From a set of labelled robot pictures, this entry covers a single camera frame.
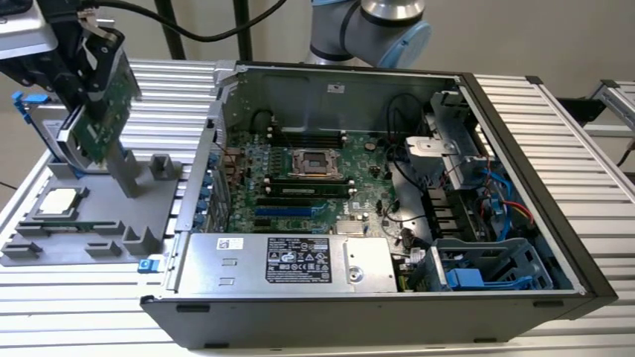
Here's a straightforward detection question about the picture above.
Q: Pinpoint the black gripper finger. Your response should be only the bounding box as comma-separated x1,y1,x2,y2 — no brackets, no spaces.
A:
78,25,126,106

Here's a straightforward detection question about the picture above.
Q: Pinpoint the green graphics card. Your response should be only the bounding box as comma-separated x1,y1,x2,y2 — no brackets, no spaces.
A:
55,51,144,170

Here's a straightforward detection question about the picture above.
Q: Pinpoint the hard disk in blue carrier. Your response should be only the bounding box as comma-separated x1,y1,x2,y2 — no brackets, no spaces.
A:
12,91,108,176

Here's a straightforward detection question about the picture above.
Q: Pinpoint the black stand pole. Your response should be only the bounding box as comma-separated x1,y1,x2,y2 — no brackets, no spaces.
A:
154,0,188,60
232,0,255,62

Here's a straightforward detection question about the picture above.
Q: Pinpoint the silver CPU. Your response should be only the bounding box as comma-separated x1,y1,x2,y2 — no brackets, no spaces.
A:
38,187,82,215

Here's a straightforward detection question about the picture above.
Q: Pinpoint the grey parts rack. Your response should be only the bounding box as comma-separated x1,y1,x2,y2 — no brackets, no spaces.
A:
0,143,192,267

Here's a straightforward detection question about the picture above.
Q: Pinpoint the CPU socket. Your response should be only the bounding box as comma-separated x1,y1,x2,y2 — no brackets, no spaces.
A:
290,148,344,176

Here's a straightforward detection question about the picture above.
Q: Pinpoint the green motherboard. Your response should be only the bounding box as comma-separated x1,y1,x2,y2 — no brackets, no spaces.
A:
218,128,423,257

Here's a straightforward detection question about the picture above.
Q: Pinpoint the silver power supply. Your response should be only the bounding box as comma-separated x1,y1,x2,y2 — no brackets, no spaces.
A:
176,233,400,295

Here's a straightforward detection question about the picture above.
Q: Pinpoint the small silver heat sink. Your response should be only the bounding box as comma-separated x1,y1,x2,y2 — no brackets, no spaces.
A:
335,219,370,237

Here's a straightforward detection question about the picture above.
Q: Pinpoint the metal drive cage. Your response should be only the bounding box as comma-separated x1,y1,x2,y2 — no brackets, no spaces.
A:
404,91,498,190

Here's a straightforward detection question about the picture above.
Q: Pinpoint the open black PC case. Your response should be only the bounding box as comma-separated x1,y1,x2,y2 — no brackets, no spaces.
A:
139,59,619,350

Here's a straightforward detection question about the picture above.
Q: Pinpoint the blue plastic disk carrier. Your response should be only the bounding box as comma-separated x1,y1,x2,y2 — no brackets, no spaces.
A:
443,268,540,293

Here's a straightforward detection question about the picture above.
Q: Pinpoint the grey disk bay cage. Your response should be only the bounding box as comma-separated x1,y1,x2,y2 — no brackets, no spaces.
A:
411,237,555,293

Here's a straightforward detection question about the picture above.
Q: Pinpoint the metal slat side table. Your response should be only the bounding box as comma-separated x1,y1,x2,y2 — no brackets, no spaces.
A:
583,78,635,172

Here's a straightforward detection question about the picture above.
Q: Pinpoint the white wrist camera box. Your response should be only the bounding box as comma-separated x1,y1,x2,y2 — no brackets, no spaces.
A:
0,0,59,60

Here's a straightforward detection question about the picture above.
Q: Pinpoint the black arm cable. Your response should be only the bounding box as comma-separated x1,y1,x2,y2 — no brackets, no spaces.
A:
79,0,292,42

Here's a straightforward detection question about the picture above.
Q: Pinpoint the black wire loop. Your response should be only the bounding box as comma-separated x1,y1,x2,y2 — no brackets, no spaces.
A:
386,92,428,161

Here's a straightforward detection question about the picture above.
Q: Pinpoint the blue wire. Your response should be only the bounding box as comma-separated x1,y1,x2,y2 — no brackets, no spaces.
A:
479,167,514,239

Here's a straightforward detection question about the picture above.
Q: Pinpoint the red wire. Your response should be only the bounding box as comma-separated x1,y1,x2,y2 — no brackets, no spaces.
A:
504,199,536,225

